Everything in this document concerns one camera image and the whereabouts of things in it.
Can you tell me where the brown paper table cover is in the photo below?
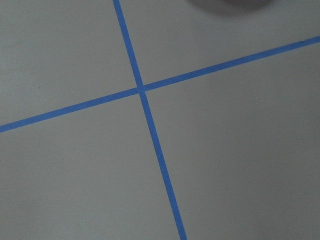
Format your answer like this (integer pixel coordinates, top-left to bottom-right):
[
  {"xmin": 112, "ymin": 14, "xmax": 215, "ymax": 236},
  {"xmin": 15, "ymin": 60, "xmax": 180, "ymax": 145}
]
[{"xmin": 0, "ymin": 0, "xmax": 320, "ymax": 240}]

